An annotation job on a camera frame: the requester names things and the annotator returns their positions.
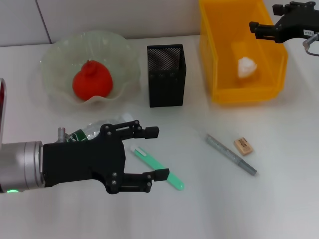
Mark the grey pen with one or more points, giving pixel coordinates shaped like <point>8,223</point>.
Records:
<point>229,153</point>

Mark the green glass fruit plate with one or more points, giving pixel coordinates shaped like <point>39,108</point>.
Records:
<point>119,57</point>

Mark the white paper ball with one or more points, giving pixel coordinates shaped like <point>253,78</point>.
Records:
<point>246,67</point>

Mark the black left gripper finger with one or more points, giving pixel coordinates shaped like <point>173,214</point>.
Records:
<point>162,174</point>
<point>152,132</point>

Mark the yellow plastic bin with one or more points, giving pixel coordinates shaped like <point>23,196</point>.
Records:
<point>224,74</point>

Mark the red-orange knitted orange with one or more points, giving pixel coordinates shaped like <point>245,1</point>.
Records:
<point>92,82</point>

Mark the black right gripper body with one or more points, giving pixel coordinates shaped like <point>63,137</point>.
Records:
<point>296,25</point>

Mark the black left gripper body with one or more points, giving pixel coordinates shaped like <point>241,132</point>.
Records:
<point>82,161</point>

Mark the clear water bottle green label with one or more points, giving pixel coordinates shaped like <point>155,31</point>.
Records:
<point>79,135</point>

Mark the beige eraser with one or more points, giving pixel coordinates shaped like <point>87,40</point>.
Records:
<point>243,147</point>

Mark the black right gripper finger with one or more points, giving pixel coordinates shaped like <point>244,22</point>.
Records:
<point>277,9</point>
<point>264,31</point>

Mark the black mesh pen holder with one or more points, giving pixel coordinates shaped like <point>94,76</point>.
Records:
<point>167,87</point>

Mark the green toothbrush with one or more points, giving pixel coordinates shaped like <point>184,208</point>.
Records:
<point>142,155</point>

